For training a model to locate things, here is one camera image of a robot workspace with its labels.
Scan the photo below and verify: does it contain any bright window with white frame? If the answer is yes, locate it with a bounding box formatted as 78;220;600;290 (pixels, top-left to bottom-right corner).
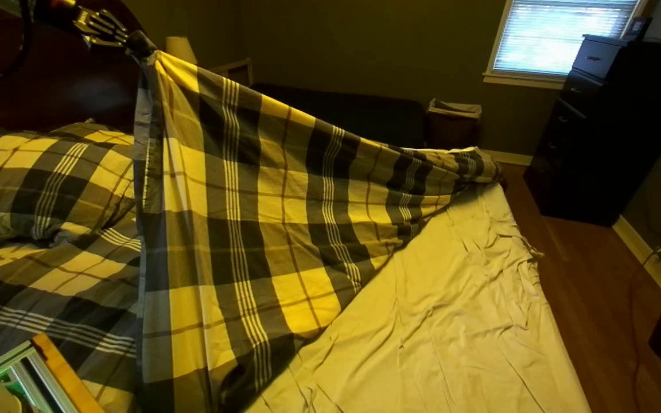
484;0;649;89

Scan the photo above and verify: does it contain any wooden board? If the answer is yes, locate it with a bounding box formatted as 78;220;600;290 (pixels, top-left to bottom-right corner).
29;330;108;413

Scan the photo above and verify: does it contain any black dresser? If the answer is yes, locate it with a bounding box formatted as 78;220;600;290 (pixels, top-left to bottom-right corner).
522;33;661;226

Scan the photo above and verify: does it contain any green metal frame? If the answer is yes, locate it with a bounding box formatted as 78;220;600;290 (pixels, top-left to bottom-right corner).
0;339;62;413

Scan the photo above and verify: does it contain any cream bed sheet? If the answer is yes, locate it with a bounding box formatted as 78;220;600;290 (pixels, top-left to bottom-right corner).
245;182;591;413

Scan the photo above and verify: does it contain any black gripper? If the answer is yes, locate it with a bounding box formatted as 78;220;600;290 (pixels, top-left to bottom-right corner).
33;0;156;62

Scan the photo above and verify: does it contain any wooden shelf crate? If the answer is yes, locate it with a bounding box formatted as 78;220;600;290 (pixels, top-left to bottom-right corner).
211;58;256;88

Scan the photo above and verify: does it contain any yellow black plaid duvet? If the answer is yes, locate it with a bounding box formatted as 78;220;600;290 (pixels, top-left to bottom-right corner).
0;49;499;413

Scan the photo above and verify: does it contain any small black object on dresser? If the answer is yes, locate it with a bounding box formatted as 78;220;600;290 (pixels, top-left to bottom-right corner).
626;14;652;41

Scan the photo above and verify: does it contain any yellow black plaid pillow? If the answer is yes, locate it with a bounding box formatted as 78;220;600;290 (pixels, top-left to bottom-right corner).
0;122;140;247

